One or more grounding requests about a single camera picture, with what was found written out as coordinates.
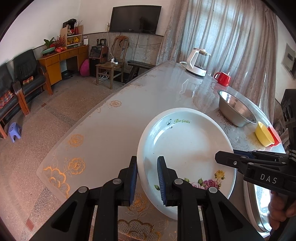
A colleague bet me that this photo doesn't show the black wall television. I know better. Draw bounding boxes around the black wall television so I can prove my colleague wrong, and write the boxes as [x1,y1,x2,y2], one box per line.
[109,5,162,34]

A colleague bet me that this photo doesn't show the beige window curtain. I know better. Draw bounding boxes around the beige window curtain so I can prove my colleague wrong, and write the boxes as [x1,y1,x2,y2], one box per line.
[156,1,278,120]

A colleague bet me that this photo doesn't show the wall electrical panel box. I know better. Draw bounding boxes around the wall electrical panel box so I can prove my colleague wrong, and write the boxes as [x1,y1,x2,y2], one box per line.
[282,43,295,79]

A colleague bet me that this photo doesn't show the orange wooden cabinet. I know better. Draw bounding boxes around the orange wooden cabinet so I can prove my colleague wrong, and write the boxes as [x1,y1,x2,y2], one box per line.
[38,45,89,95]

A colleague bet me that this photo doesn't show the small white rose plate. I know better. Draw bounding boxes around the small white rose plate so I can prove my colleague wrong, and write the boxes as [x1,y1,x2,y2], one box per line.
[137,108,236,219]

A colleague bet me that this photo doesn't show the purple plastic stool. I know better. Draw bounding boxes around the purple plastic stool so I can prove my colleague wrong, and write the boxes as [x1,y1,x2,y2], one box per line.
[9,122,22,143]

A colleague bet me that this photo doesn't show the right hand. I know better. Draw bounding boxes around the right hand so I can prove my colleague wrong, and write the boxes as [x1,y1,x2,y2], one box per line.
[268,191,295,230]

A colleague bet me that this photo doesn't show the wooden chair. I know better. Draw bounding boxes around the wooden chair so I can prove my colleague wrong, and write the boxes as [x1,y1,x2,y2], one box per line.
[95,36,130,89]

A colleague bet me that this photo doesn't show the black armchair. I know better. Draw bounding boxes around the black armchair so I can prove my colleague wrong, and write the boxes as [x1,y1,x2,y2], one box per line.
[1,63,30,139]
[12,49,48,105]

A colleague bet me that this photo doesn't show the white glass electric kettle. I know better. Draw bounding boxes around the white glass electric kettle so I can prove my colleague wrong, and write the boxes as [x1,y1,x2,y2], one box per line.
[180,48,211,77]

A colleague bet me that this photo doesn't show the yellow plastic bowl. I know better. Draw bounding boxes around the yellow plastic bowl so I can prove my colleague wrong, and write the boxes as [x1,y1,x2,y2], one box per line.
[255,121,274,147]

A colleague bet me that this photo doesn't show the red plastic bowl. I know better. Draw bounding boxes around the red plastic bowl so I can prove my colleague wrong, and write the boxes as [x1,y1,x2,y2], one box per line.
[267,125,282,147]

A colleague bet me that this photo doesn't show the white plate red characters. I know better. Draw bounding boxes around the white plate red characters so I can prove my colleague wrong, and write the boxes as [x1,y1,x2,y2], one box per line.
[243,181,271,237]

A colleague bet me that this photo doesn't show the pink bag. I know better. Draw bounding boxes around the pink bag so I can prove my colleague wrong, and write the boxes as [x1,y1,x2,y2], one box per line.
[80,59,90,77]

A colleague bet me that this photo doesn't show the red mug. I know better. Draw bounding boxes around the red mug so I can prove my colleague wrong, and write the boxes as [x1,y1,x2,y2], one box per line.
[214,72,231,87]

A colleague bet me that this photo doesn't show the stainless steel bowl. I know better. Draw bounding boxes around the stainless steel bowl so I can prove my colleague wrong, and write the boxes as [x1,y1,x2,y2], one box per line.
[218,90,257,128]

